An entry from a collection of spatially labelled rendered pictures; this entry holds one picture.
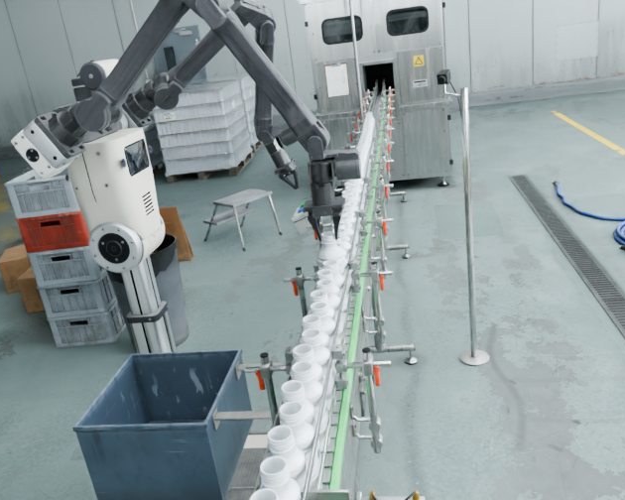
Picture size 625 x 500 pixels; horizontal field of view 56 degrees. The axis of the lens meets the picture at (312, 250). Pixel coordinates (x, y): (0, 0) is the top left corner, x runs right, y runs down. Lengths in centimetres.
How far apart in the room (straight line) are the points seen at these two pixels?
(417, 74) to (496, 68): 576
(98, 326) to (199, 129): 463
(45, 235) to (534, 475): 295
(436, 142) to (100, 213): 485
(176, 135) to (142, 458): 707
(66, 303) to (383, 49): 383
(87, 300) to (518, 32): 954
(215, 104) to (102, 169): 639
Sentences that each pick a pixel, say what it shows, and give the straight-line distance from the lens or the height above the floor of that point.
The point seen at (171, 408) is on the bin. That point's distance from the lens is 175.
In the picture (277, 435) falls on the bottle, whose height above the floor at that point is 115.
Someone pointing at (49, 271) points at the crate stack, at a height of 53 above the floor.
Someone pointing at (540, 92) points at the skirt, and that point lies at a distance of 1200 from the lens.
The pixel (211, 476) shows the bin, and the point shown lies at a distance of 143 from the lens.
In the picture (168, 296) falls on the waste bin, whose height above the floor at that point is 35.
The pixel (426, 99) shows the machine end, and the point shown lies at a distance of 620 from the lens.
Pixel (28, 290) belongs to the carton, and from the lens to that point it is 487.
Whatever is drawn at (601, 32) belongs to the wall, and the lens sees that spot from 1221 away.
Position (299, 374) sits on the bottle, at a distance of 103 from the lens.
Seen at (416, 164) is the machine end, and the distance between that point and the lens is 631.
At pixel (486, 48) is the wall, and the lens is 1179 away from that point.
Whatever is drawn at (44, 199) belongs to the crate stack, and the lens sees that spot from 383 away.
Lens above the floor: 170
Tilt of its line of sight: 20 degrees down
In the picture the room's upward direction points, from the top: 8 degrees counter-clockwise
